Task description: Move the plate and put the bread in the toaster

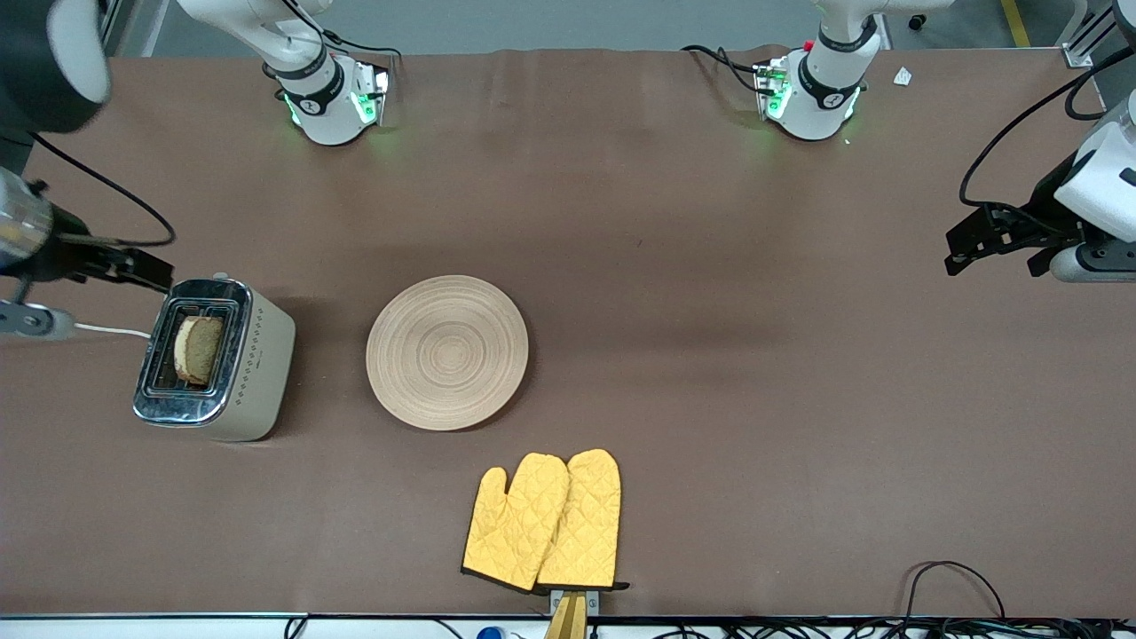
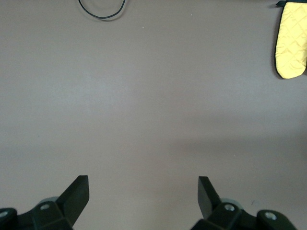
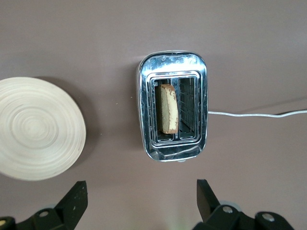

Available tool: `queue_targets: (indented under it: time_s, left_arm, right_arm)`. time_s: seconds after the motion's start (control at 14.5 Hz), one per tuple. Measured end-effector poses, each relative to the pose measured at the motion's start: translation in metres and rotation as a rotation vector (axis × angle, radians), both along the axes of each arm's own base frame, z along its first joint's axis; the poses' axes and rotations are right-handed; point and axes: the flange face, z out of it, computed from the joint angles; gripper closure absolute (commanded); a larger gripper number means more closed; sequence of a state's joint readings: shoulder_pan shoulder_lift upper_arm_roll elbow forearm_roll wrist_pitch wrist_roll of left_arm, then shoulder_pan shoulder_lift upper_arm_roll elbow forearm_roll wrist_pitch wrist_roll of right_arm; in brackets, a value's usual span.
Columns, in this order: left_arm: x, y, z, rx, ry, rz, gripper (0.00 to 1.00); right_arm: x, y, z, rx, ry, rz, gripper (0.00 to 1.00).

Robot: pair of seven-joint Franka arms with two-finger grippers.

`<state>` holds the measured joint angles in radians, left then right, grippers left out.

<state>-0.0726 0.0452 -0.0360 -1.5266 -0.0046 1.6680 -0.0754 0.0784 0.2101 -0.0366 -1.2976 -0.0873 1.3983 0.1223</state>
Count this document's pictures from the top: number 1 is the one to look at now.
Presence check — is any slice of bread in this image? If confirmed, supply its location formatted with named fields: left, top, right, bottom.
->
left=173, top=315, right=225, bottom=387

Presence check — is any round wooden plate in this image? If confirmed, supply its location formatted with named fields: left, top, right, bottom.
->
left=366, top=275, right=530, bottom=432

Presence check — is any chrome and cream toaster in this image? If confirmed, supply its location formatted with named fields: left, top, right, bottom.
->
left=133, top=271, right=296, bottom=442

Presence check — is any green lit base connector box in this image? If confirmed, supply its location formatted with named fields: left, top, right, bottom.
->
left=351, top=62, right=391, bottom=127
left=754, top=55, right=793, bottom=121

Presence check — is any brown table mat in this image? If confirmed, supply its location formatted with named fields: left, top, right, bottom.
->
left=0, top=46, right=1136, bottom=619

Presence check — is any yellow quilted oven mitt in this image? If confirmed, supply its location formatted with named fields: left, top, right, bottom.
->
left=536, top=448, right=629, bottom=592
left=461, top=454, right=571, bottom=593

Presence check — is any wooden stick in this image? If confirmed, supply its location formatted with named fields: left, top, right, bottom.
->
left=543, top=593, right=588, bottom=639

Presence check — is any white toaster power cable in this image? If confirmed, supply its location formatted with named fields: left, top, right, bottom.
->
left=73, top=321, right=152, bottom=340

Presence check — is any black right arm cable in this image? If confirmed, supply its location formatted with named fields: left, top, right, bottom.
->
left=31, top=133, right=176, bottom=248

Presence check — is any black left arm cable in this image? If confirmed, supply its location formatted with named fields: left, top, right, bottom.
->
left=958, top=49, right=1136, bottom=233

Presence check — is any aluminium frame profile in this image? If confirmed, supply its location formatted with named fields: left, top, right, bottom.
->
left=93, top=0, right=125, bottom=59
left=1061, top=0, right=1136, bottom=69

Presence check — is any black looped cable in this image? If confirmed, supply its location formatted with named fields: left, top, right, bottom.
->
left=903, top=561, right=1008, bottom=622

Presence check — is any black arm base cable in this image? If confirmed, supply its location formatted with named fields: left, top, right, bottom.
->
left=682, top=44, right=769, bottom=94
left=282, top=0, right=402, bottom=116

